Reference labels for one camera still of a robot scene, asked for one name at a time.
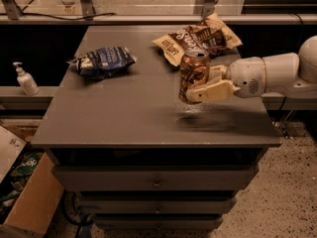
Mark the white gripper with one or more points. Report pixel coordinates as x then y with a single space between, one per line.
246 75

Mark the orange LaCroix soda can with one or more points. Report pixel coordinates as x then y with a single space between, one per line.
194 71

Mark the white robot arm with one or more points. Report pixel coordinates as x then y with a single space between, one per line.
292 75

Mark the brown and cream chip bag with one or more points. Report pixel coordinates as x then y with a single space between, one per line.
211 34

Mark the blue chip bag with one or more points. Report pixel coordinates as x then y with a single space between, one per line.
102 63

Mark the grey drawer cabinet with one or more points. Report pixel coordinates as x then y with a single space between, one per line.
139 158

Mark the white pump dispenser bottle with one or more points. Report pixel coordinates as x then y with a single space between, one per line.
25 80

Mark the green package in box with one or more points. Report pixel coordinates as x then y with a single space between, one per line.
27 165

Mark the cardboard box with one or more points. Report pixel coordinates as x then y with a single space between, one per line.
33 210

